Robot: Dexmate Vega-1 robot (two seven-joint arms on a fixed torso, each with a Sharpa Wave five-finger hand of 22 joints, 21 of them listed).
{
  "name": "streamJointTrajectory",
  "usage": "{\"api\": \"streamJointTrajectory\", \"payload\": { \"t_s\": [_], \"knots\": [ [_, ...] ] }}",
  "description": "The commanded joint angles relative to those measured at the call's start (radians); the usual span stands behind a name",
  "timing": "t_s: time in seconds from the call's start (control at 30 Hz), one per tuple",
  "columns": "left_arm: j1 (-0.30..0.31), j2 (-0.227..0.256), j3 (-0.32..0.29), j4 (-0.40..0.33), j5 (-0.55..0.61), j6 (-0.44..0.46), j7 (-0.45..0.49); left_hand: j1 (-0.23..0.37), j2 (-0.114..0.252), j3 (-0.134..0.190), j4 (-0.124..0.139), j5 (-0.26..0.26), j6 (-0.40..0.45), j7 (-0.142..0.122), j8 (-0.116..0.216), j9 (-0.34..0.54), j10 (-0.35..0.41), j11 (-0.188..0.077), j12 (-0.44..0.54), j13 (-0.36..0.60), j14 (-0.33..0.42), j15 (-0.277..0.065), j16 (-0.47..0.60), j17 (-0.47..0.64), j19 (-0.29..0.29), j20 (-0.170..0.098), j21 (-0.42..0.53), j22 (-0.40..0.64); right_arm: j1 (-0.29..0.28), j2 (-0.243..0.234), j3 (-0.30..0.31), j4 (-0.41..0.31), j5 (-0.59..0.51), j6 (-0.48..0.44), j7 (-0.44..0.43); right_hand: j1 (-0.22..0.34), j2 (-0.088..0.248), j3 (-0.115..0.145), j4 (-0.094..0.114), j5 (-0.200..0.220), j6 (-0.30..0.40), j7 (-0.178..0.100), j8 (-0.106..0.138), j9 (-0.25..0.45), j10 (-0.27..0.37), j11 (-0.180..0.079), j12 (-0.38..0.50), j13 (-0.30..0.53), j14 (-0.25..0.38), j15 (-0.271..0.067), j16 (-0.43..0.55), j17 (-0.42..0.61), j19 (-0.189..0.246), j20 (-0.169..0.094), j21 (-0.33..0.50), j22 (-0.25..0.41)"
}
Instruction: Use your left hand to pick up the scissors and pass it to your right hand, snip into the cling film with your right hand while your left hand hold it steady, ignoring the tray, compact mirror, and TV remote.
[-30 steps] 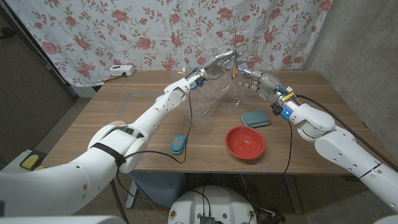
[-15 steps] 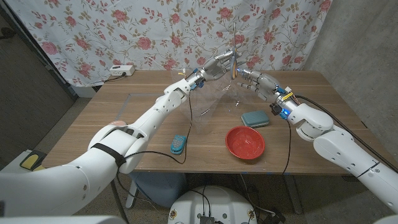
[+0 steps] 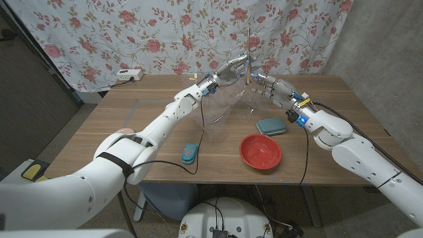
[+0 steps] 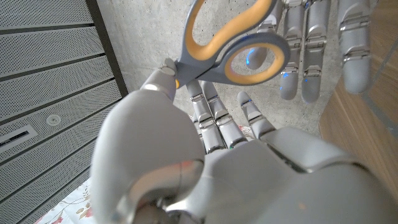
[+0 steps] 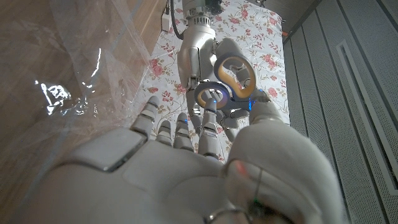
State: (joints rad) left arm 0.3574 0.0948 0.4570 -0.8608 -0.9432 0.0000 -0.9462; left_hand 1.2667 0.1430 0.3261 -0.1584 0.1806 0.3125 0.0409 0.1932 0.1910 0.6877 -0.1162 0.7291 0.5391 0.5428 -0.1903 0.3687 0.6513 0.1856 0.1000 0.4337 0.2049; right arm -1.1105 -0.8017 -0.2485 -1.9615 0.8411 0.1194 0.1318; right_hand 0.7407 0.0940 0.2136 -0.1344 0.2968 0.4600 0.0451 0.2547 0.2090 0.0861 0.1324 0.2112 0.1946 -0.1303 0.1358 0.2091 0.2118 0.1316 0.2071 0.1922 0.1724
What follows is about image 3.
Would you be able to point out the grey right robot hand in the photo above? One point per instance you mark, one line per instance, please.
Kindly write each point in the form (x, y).
(281, 92)

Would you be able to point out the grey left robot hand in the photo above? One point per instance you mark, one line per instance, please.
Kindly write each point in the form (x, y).
(231, 71)

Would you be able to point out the clear cling film sheet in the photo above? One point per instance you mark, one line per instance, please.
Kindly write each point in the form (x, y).
(218, 109)

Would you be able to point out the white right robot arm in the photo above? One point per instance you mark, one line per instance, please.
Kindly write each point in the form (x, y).
(363, 158)

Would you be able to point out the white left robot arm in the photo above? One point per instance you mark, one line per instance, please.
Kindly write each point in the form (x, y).
(165, 122)

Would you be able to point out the red round tray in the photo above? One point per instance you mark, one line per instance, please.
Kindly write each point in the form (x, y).
(261, 152)

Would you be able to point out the teal sponge block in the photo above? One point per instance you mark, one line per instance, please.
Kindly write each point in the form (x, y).
(271, 126)

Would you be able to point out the floral print curtain backdrop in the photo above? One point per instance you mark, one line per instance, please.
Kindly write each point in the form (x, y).
(165, 33)

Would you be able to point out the white power strip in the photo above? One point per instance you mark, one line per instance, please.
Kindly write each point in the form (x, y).
(129, 74)

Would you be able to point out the grey table leg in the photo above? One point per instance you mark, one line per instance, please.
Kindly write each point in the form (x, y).
(312, 208)

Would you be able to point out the white robot torso base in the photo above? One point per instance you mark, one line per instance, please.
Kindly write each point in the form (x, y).
(228, 218)

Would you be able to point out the black power adapter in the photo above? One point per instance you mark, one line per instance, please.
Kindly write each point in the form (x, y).
(292, 231)

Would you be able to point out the grey blue chair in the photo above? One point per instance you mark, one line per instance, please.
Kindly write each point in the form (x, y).
(168, 198)

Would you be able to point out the black yellow foot pedal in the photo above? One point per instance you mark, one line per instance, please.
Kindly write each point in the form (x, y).
(33, 170)

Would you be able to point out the white floor platform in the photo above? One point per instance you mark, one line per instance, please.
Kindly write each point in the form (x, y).
(13, 178)

